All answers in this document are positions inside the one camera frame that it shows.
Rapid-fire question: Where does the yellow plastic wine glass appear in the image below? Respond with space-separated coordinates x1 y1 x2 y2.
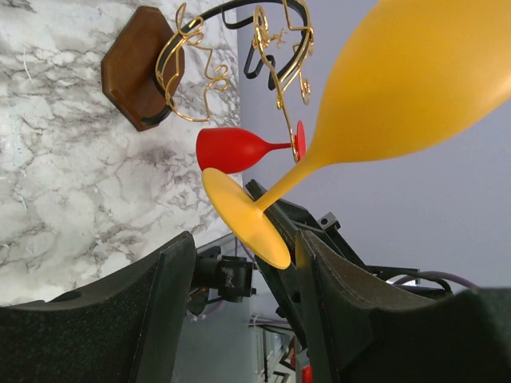
202 1 510 269

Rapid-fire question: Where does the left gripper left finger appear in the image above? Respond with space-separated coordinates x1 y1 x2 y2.
1 231 196 382

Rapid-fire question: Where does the gold wire wine glass rack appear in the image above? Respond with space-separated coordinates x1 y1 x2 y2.
101 0 316 164

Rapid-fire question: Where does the red plastic wine glass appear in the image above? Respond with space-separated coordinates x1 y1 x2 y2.
196 127 291 174

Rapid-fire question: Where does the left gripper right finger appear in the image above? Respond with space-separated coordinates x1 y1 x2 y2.
295 231 510 382

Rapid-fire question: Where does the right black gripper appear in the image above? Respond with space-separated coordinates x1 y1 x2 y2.
244 179 368 336

